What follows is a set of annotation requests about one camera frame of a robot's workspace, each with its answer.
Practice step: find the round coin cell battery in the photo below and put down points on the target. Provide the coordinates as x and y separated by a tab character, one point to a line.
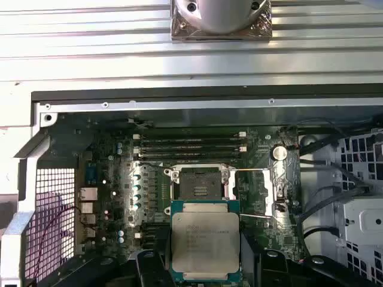
279	153

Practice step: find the silver perforated drive cage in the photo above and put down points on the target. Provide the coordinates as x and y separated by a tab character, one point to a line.
359	215

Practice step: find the silver-topped CPU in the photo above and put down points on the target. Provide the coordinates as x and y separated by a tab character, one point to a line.
205	236

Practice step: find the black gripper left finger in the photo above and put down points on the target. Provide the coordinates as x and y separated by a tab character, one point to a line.
149	269

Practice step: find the black and silver PC case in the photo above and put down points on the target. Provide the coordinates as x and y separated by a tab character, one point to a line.
209	116

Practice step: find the metal socket cover frame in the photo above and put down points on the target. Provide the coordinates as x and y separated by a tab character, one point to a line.
268	191

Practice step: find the blue D-sub port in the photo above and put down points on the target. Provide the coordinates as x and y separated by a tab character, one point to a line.
91	175

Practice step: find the green motherboard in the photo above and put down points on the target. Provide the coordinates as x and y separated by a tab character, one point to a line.
257	140

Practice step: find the silver rear port block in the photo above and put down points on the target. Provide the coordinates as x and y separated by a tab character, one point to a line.
88	193
87	208
89	233
88	219

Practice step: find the CPU socket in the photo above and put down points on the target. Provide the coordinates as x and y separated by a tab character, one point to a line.
196	179

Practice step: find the RAM slot with white clips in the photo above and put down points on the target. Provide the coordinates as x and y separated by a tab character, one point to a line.
191	149
191	135
148	235

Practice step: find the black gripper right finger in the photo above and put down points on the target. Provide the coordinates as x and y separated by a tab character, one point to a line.
269	269

